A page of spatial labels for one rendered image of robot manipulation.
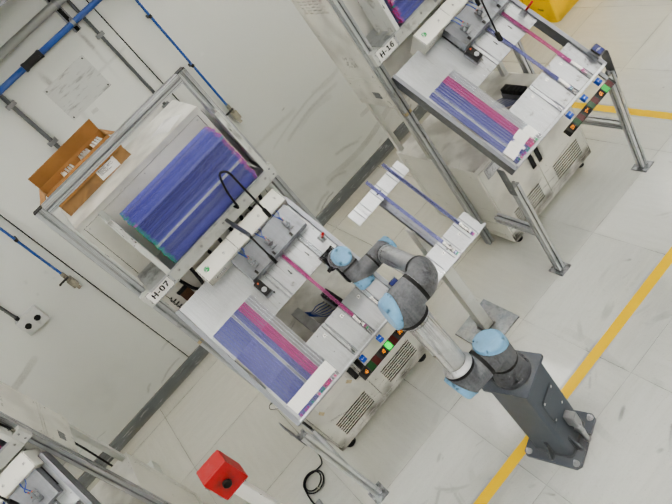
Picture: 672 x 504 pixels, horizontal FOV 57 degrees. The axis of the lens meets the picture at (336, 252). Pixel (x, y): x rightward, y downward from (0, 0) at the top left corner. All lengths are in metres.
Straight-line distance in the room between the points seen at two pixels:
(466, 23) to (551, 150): 0.90
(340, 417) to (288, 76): 2.32
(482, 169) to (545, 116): 0.40
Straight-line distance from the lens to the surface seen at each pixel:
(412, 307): 1.98
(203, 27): 4.09
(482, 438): 3.01
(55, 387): 4.41
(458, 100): 2.96
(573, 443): 2.79
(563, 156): 3.62
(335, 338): 2.61
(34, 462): 2.80
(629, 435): 2.83
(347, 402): 3.13
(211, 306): 2.71
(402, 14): 2.94
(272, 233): 2.67
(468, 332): 3.33
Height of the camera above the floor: 2.50
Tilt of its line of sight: 35 degrees down
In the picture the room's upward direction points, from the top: 42 degrees counter-clockwise
